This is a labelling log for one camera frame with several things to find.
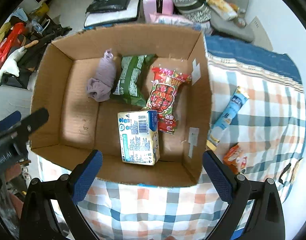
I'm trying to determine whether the orange snack packet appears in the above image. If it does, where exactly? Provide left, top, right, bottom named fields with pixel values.
left=223, top=144, right=247, bottom=174

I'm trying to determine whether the red plastic bag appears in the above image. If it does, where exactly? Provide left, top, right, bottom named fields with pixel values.
left=0, top=23, right=25, bottom=69

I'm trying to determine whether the yellow white snack bag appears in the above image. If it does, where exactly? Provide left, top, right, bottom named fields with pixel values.
left=206, top=0, right=238, bottom=21

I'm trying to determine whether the patterned tote bag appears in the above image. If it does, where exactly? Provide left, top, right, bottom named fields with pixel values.
left=172, top=0, right=211, bottom=23

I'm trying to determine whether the red snack packet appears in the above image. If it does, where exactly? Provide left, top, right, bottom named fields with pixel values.
left=144, top=67, right=191, bottom=134

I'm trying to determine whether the brown tape roll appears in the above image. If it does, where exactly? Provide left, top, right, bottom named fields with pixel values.
left=233, top=17, right=247, bottom=29

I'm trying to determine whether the pink suitcase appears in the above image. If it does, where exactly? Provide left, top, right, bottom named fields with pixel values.
left=142, top=0, right=173, bottom=23

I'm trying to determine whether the purple sock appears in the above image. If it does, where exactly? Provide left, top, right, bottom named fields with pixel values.
left=86, top=49, right=117, bottom=102

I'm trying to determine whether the green snack packet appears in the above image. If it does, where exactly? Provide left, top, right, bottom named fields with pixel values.
left=112, top=54, right=155, bottom=107

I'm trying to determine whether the grey chair far right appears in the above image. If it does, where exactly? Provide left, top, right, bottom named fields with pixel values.
left=208, top=0, right=255, bottom=42

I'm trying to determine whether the plaid checkered tablecloth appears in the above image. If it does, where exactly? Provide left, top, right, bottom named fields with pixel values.
left=79, top=36, right=306, bottom=239

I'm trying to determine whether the white leather chair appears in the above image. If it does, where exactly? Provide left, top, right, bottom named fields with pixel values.
left=84, top=0, right=141, bottom=29

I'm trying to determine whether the grey chair near left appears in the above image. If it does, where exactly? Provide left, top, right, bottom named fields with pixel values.
left=0, top=86, right=33, bottom=121

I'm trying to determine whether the white goose plush toy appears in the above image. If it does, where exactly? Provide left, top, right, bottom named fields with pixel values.
left=0, top=40, right=39, bottom=83

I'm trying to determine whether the blue long snack stick pack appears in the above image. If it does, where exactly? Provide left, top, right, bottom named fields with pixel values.
left=206, top=86, right=249, bottom=151

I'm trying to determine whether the white blue tissue pack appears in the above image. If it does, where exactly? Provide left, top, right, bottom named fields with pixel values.
left=117, top=110, right=160, bottom=166

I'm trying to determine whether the floral pink package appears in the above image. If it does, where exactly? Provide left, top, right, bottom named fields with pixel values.
left=148, top=13, right=214, bottom=35

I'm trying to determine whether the open cardboard box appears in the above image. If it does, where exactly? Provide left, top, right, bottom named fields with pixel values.
left=30, top=24, right=212, bottom=187

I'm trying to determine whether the grey chair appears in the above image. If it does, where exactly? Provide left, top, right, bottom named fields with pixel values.
left=208, top=0, right=255, bottom=42
left=0, top=86, right=33, bottom=121

